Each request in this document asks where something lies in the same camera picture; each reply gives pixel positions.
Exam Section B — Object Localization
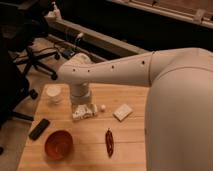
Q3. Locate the black office chair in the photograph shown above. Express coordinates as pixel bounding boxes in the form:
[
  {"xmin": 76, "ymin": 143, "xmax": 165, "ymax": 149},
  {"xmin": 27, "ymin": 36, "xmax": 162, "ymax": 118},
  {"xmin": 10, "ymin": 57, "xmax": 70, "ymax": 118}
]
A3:
[{"xmin": 0, "ymin": 0, "xmax": 59, "ymax": 125}]

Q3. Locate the red chili pepper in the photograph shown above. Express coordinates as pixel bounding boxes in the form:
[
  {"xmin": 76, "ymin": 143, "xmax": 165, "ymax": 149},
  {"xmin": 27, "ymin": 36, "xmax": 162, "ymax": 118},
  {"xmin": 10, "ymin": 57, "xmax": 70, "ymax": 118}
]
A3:
[{"xmin": 105, "ymin": 130, "xmax": 114, "ymax": 157}]

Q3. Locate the white rectangular box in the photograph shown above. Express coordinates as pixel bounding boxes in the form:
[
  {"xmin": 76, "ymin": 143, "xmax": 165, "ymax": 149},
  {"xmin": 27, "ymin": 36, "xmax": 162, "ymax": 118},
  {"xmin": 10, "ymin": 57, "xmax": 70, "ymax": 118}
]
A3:
[{"xmin": 113, "ymin": 104, "xmax": 132, "ymax": 122}]

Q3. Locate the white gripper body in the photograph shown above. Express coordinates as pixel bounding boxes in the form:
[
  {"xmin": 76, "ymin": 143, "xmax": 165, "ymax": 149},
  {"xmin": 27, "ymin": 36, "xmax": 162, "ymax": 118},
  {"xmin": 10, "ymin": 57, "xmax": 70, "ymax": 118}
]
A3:
[{"xmin": 72, "ymin": 104, "xmax": 97, "ymax": 121}]

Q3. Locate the white plastic cup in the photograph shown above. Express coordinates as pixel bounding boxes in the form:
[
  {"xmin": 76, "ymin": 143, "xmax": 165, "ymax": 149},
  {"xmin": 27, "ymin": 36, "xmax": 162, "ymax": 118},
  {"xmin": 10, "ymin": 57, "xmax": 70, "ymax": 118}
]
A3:
[{"xmin": 46, "ymin": 85, "xmax": 62, "ymax": 103}]

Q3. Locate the red ceramic bowl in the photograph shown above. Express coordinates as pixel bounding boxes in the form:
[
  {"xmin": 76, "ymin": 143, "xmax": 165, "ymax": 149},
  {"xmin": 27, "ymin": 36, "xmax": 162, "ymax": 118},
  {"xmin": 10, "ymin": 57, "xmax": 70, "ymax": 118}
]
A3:
[{"xmin": 44, "ymin": 130, "xmax": 73, "ymax": 160}]

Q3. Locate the black remote control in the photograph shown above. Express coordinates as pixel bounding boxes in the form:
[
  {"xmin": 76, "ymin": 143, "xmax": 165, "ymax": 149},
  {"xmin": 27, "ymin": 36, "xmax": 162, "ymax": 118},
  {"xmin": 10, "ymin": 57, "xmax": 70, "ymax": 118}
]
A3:
[{"xmin": 29, "ymin": 119, "xmax": 50, "ymax": 140}]

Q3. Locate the white spray bottle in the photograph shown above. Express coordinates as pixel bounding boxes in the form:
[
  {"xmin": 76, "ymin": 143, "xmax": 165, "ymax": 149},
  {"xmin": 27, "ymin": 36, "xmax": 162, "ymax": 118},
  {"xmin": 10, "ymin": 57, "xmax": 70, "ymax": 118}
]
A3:
[{"xmin": 47, "ymin": 1, "xmax": 61, "ymax": 19}]

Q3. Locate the blue power strip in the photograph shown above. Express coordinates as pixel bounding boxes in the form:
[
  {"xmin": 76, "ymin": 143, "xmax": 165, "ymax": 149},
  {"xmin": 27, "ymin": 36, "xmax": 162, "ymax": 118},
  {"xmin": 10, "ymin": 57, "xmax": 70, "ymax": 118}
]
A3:
[{"xmin": 61, "ymin": 48, "xmax": 76, "ymax": 59}]

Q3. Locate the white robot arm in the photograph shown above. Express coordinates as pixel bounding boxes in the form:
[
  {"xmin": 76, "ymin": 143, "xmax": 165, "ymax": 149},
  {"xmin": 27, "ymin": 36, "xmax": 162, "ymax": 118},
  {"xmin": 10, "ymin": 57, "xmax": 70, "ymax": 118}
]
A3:
[{"xmin": 58, "ymin": 48, "xmax": 213, "ymax": 171}]

